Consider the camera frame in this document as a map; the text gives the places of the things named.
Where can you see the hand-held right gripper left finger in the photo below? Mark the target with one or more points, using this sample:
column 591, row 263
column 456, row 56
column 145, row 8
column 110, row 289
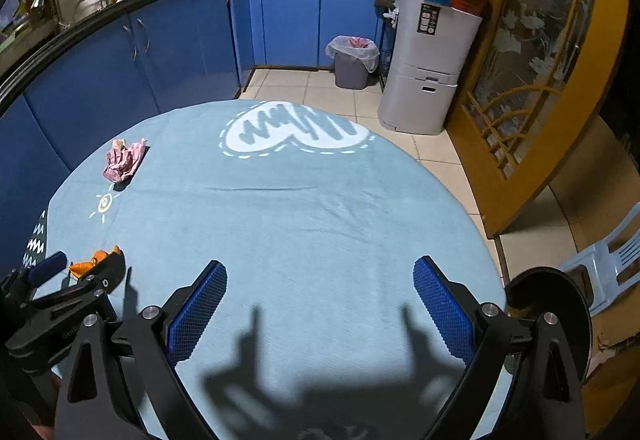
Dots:
column 197, row 310

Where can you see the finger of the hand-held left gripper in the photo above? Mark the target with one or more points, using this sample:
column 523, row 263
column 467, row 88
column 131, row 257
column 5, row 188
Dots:
column 47, row 267
column 100, row 282

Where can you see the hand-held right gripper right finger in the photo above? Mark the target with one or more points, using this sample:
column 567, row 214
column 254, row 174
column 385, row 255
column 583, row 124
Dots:
column 445, row 310

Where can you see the orange peel scrap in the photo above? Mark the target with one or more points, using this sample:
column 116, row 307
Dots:
column 90, row 264

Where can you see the black round bin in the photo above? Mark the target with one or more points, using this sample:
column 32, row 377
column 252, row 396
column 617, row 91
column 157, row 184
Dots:
column 550, row 315

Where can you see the grey trash can with bag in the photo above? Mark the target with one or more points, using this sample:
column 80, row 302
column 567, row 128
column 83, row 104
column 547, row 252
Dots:
column 352, row 63

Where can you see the pink crumpled wrapper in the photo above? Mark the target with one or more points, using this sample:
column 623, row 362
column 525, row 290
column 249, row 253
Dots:
column 125, row 160

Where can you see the light blue plastic chair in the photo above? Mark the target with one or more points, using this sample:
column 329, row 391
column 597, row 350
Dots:
column 610, row 265

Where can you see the grey tall storage cabinet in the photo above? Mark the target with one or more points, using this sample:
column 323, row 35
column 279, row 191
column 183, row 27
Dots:
column 425, row 65

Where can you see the wooden glass door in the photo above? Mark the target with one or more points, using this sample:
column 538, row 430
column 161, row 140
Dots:
column 540, row 70

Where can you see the blue kitchen cabinets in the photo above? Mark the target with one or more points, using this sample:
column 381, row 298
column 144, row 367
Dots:
column 190, row 35

